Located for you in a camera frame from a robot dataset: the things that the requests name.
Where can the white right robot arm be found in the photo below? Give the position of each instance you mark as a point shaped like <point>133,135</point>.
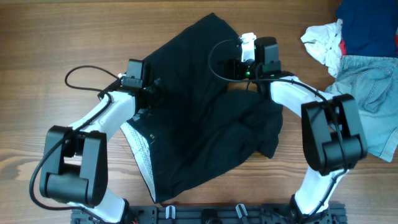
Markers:
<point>333,136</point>

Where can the navy blue garment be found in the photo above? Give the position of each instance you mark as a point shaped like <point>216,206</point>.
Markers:
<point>369,27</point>

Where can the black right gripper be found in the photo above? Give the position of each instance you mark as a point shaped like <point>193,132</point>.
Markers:
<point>236,63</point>

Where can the light blue denim garment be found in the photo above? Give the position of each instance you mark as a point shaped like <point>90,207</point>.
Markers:
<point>372,81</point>

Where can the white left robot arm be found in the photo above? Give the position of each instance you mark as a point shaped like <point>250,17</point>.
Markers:
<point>74,168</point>

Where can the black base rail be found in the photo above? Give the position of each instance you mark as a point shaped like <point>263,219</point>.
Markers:
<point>265,214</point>

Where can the white printed cloth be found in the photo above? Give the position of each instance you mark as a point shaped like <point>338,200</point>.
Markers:
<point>323,44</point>

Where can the black shorts garment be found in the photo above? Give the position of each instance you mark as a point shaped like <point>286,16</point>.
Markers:
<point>198,128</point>

